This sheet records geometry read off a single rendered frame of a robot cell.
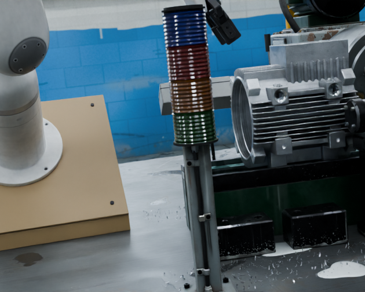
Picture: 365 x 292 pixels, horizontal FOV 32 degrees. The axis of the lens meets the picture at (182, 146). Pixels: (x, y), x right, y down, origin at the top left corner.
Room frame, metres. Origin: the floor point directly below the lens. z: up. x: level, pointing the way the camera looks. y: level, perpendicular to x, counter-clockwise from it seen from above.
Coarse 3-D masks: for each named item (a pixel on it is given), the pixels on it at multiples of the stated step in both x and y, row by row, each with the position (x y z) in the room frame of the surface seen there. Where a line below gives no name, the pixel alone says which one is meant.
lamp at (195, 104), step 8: (184, 80) 0.87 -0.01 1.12; (192, 80) 0.86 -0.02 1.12; (200, 80) 0.87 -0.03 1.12; (208, 80) 0.88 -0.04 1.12; (176, 88) 0.87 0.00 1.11; (184, 88) 0.86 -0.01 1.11; (192, 88) 0.86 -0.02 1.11; (200, 88) 0.87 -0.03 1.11; (208, 88) 0.88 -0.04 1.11; (176, 96) 0.87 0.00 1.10; (184, 96) 0.86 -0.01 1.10; (192, 96) 0.86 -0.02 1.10; (200, 96) 0.87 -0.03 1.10; (208, 96) 0.87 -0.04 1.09; (176, 104) 0.87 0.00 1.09; (184, 104) 0.86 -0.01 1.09; (192, 104) 0.86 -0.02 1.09; (200, 104) 0.86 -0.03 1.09; (208, 104) 0.87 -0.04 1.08; (176, 112) 0.87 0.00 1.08; (184, 112) 0.86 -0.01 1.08; (192, 112) 0.86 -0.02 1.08
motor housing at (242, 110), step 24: (240, 72) 1.20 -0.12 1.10; (264, 72) 1.17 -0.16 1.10; (240, 96) 1.27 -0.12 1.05; (264, 96) 1.14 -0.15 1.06; (312, 96) 1.13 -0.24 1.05; (240, 120) 1.28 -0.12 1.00; (264, 120) 1.13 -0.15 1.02; (288, 120) 1.12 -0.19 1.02; (312, 120) 1.14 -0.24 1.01; (336, 120) 1.13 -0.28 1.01; (240, 144) 1.25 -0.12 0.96; (264, 144) 1.14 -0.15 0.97; (312, 144) 1.16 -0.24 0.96
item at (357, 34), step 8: (344, 32) 1.58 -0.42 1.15; (352, 32) 1.52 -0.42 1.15; (360, 32) 1.47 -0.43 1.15; (352, 40) 1.47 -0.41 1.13; (360, 40) 1.46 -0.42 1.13; (352, 48) 1.46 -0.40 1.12; (360, 48) 1.46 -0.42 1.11; (352, 56) 1.46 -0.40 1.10; (360, 56) 1.45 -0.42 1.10; (352, 64) 1.46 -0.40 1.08; (360, 64) 1.45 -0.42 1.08; (360, 72) 1.45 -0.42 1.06; (360, 80) 1.45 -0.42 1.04; (360, 88) 1.45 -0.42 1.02; (360, 96) 1.45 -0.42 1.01
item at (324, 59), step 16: (272, 48) 1.24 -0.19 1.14; (288, 48) 1.17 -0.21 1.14; (304, 48) 1.17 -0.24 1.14; (320, 48) 1.18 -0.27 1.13; (336, 48) 1.18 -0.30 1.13; (272, 64) 1.25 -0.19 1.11; (288, 64) 1.17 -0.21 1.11; (304, 64) 1.17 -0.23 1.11; (320, 64) 1.18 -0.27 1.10; (336, 64) 1.18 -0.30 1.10; (288, 80) 1.17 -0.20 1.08; (304, 80) 1.17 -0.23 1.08; (320, 80) 1.17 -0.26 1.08
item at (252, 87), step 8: (344, 72) 1.16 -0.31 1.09; (352, 72) 1.16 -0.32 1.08; (232, 80) 1.26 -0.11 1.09; (248, 80) 1.14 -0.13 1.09; (256, 80) 1.14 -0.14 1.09; (344, 80) 1.16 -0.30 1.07; (352, 80) 1.16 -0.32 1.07; (248, 88) 1.13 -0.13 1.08; (256, 88) 1.13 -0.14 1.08; (248, 96) 1.14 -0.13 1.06; (352, 144) 1.16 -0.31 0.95; (256, 152) 1.13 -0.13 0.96; (264, 152) 1.14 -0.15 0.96; (256, 160) 1.14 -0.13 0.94; (264, 160) 1.14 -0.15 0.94
